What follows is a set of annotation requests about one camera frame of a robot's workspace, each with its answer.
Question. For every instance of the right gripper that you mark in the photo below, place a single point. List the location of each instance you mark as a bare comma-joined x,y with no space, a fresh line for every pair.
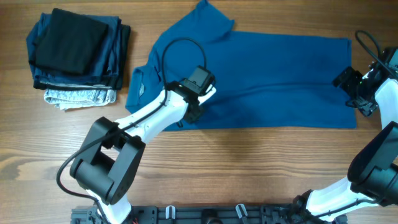
367,107

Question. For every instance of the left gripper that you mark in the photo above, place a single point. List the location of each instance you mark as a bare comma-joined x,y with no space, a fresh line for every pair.
192,119

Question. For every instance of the blue polo shirt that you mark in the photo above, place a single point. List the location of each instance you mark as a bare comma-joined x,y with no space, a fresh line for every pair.
262,80

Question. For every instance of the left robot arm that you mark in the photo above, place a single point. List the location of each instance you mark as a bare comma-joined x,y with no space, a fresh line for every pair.
112,150

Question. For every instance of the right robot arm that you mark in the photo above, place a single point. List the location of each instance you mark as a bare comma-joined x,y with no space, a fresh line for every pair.
372,176

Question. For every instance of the folded dark blue garment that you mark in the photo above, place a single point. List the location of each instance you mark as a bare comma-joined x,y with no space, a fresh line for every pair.
101,56

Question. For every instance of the folded light grey garment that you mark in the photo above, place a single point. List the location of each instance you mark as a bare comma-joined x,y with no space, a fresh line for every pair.
73,99

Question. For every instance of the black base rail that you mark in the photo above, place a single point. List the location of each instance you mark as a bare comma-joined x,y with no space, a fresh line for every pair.
265,214

